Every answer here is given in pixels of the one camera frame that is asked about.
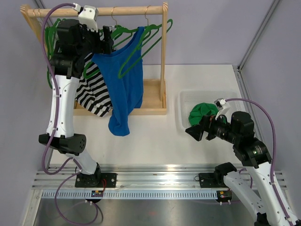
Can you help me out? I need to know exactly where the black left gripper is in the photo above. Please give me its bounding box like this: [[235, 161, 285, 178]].
[[76, 20, 113, 58]]

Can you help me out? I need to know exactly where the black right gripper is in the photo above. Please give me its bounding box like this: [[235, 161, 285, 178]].
[[186, 111, 239, 144]]

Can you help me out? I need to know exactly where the green tank top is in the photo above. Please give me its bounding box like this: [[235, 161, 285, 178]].
[[188, 103, 218, 126]]

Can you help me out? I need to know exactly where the green hanger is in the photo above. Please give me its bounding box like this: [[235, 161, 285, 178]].
[[117, 5, 174, 79], [83, 20, 138, 79]]

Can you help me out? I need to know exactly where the blue tank top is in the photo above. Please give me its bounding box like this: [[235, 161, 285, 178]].
[[92, 27, 144, 136]]

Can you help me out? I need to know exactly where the striped black white tank top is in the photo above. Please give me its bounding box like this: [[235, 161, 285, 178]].
[[75, 52, 112, 117]]

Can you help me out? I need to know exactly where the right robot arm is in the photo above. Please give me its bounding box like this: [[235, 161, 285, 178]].
[[185, 111, 301, 226]]

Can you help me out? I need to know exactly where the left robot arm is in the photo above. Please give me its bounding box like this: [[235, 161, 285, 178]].
[[39, 19, 113, 187]]

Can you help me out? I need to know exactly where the white plastic basket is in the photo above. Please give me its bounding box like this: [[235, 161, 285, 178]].
[[176, 89, 246, 130]]

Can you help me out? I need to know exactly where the bunch of green hangers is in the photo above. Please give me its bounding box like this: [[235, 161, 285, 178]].
[[38, 18, 61, 89]]

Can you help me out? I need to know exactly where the wooden clothes rack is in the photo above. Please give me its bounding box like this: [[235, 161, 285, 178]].
[[20, 2, 168, 115]]

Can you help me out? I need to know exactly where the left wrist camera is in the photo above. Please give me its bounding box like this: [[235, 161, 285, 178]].
[[73, 3, 99, 32]]

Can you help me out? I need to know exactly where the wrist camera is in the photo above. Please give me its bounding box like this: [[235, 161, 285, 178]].
[[73, 3, 99, 32], [214, 98, 230, 120]]

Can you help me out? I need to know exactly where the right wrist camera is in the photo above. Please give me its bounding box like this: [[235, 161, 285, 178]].
[[214, 98, 230, 120]]

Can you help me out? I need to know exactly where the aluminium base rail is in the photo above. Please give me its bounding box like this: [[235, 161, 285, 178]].
[[32, 164, 289, 191]]

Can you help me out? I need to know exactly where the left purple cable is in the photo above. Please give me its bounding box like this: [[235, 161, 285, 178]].
[[41, 2, 103, 225]]

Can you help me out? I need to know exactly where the white slotted cable duct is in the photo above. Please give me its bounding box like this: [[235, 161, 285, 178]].
[[42, 189, 217, 200]]

